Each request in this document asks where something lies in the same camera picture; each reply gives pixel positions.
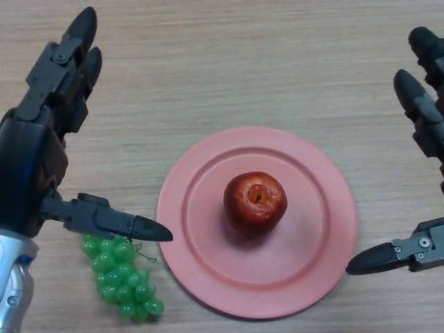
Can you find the green grape bunch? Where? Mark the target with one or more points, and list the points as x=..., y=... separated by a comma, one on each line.
x=118, y=281

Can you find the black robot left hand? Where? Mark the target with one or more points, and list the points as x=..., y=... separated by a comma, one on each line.
x=27, y=156

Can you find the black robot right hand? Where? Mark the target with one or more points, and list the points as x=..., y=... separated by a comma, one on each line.
x=430, y=111

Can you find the pink round plate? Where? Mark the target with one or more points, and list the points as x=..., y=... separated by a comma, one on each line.
x=208, y=243

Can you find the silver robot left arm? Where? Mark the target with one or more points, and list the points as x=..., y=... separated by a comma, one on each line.
x=14, y=284

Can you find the red apple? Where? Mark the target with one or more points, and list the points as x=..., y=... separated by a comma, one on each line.
x=255, y=203

